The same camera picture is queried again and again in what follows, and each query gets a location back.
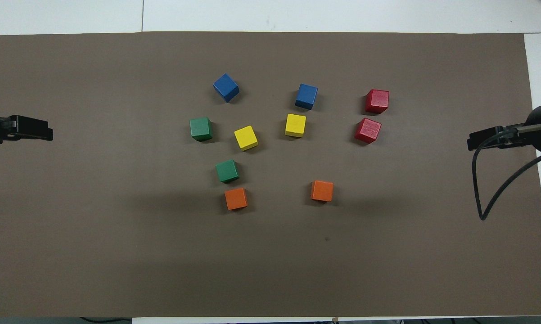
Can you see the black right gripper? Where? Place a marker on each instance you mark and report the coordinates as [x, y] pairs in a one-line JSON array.
[[511, 138]]

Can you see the red wooden cube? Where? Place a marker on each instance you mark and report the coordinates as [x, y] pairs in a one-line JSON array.
[[367, 130], [377, 101]]

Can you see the green wooden cube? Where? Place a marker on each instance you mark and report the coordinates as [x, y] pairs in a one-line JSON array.
[[227, 171], [200, 128]]

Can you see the brown table mat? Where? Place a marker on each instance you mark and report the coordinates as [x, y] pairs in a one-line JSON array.
[[117, 252]]

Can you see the orange wooden cube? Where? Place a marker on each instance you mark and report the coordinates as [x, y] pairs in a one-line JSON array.
[[236, 198], [322, 191]]

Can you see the blue wooden cube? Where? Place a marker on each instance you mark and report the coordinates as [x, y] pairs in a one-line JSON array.
[[306, 96], [226, 87]]

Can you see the yellow wooden cube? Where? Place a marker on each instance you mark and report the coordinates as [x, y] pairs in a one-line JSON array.
[[295, 125], [245, 137]]

